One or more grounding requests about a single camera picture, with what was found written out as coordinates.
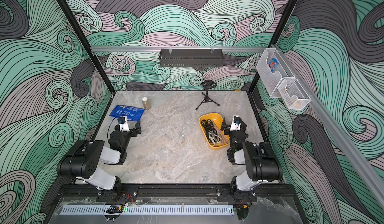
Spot black mini tripod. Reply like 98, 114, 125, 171
196, 79, 221, 111

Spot pink scissors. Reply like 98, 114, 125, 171
214, 123, 230, 146

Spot large black scissors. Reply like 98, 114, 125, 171
201, 119, 215, 139

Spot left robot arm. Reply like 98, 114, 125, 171
57, 116, 142, 192

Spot small spice bottle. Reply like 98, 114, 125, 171
142, 97, 151, 110

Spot aluminium wall rail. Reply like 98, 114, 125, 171
90, 45, 267, 53
271, 44, 384, 208

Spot small clear wall bin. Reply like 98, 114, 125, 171
277, 78, 311, 111

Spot yellow storage box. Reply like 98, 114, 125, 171
199, 113, 230, 150

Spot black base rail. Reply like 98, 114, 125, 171
58, 184, 299, 204

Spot large clear wall bin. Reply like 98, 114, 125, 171
257, 48, 294, 98

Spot cream kitchen scissors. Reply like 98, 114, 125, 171
208, 131, 222, 146

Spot aluminium wall rail right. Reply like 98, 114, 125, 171
271, 44, 384, 208

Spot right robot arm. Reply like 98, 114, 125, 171
221, 116, 283, 194

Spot aluminium wall rail back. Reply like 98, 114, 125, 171
90, 45, 267, 53

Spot white slotted cable duct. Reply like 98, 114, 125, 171
59, 205, 235, 216

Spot blue snack bag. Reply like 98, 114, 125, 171
110, 105, 145, 122

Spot black wall shelf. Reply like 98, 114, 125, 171
159, 49, 224, 68

